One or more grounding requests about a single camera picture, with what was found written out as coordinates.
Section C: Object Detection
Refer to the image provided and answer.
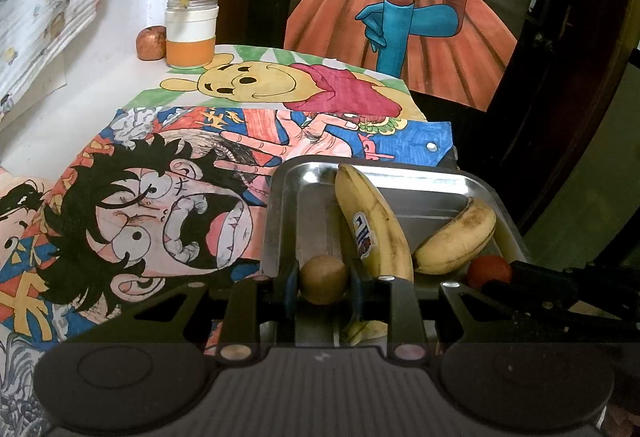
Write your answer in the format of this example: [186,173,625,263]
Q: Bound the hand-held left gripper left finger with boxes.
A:
[120,261,301,363]

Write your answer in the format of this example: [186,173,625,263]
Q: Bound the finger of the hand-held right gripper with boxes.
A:
[509,261,640,301]
[481,280,640,324]

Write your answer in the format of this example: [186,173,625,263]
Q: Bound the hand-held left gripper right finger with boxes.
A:
[350,259,521,363]

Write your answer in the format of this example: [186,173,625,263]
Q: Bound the brown round fruit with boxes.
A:
[299,255,349,305]

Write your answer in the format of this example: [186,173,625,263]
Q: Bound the small red fruit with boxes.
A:
[466,255,513,290]

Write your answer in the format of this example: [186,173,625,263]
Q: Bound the yellow banana with sticker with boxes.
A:
[334,163,415,282]

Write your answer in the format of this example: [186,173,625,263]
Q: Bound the metal tray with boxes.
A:
[260,156,531,348]

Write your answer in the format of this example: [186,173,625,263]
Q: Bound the colourful anime drawing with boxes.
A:
[0,104,453,418]

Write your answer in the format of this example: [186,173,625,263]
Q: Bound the yellow bear cartoon drawing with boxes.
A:
[122,43,428,123]

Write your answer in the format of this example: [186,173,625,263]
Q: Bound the white and orange jar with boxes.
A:
[164,0,220,69]

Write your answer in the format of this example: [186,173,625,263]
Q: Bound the small red apple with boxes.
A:
[136,25,167,61]

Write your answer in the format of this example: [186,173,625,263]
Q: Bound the wall poster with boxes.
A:
[284,0,551,113]

